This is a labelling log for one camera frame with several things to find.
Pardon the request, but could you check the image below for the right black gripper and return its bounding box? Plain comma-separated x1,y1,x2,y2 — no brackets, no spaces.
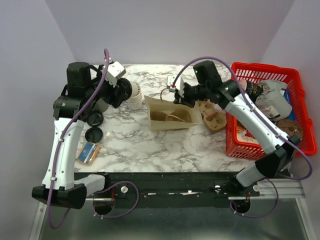
174,81,210,108

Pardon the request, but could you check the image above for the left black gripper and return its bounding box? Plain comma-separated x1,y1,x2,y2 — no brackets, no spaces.
85,64,129,108

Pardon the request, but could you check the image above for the brown paper bag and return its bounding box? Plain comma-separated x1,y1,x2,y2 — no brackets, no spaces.
144,88,203,132

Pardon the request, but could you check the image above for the brown cardboard cup carrier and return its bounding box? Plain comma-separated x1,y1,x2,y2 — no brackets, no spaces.
150,109,192,123

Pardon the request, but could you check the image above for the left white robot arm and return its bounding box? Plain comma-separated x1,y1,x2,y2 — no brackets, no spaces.
31,61,134,209

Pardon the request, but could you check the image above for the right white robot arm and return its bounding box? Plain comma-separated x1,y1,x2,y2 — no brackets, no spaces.
166,56,301,196

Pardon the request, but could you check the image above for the grey straw holder cup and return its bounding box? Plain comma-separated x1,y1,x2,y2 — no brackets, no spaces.
94,99,109,113

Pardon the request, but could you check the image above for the stack of white paper cups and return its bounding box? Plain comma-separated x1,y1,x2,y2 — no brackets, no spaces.
126,81,142,111

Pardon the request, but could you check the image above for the stack of cardboard cup carriers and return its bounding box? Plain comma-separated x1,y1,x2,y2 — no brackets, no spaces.
197,101,227,133

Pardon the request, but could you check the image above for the dark printed cup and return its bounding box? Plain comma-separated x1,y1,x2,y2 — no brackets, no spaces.
239,79,264,103

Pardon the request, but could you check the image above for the blue orange packet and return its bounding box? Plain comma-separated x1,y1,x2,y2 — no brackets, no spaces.
76,142,100,165

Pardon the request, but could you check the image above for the red white snack packet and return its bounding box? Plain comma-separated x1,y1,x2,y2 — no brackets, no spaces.
236,123,259,145

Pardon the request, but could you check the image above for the red plastic basket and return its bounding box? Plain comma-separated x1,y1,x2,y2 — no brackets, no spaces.
225,62,318,161

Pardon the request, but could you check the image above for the grey plastic bag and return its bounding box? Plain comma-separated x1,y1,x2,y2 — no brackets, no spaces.
255,79,293,122

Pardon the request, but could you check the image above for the blue box in basket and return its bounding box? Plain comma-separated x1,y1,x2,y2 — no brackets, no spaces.
283,90,297,122

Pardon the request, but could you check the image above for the brown lidded tub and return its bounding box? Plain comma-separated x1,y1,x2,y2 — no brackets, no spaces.
276,118,304,140

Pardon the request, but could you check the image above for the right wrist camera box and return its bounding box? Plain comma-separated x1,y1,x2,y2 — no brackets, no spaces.
166,75,185,98

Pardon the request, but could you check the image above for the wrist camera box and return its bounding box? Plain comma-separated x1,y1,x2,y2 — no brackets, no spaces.
166,75,185,98
105,57,126,88

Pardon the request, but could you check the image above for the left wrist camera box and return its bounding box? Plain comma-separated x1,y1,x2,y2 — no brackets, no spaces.
105,57,126,88

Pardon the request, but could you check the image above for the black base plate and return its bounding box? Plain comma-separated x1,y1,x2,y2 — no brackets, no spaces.
74,171,293,210

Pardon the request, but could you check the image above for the aluminium rail frame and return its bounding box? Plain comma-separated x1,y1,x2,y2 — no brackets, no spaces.
29,179,316,240

